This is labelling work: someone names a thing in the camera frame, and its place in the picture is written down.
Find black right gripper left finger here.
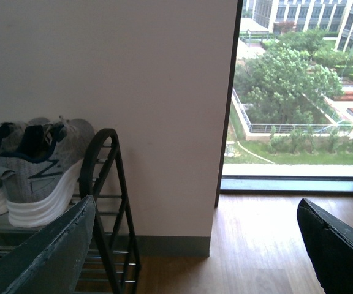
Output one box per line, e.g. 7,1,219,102
0,195,96,293

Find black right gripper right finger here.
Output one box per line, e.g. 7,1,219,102
297,198,353,293

